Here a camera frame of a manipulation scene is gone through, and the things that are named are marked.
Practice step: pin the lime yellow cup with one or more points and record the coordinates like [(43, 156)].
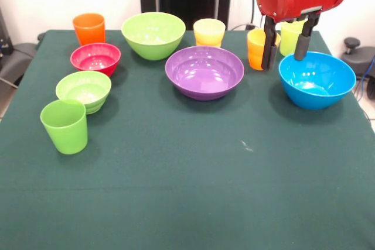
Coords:
[(288, 45)]

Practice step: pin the grey caster base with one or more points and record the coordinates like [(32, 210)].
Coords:
[(14, 62)]

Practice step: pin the red-orange cup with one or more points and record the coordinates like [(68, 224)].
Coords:
[(89, 32)]

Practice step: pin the small green bowl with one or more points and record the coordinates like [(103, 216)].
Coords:
[(85, 86)]

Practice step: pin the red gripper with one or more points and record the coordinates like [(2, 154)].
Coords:
[(293, 1)]

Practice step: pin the large green bowl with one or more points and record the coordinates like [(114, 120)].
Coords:
[(152, 48)]

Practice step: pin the green cup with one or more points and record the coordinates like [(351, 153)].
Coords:
[(66, 133)]

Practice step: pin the dark green table cloth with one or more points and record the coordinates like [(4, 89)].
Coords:
[(187, 174)]

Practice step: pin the orange cup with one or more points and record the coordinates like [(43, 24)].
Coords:
[(255, 54)]

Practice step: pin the black caster base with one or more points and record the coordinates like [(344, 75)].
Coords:
[(359, 54)]

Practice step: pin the purple bowl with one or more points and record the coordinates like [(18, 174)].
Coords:
[(205, 86)]

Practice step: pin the pink bowl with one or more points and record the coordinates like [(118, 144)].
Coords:
[(95, 59)]

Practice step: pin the blue bowl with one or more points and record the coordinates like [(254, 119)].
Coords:
[(316, 97)]

